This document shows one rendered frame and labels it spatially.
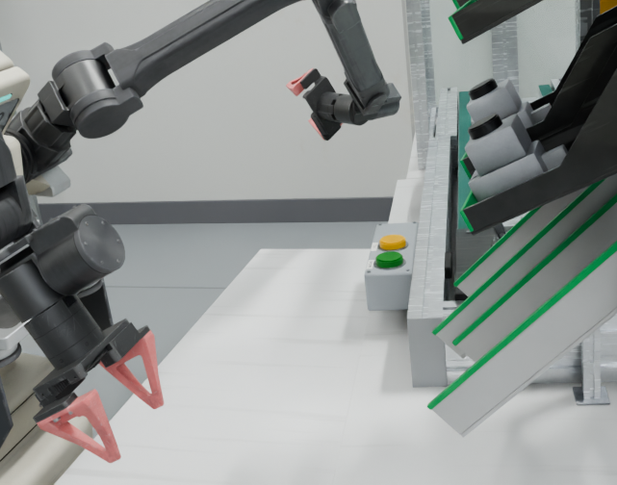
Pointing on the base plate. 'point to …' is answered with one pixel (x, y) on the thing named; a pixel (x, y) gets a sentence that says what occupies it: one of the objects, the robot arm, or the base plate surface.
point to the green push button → (389, 259)
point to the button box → (383, 279)
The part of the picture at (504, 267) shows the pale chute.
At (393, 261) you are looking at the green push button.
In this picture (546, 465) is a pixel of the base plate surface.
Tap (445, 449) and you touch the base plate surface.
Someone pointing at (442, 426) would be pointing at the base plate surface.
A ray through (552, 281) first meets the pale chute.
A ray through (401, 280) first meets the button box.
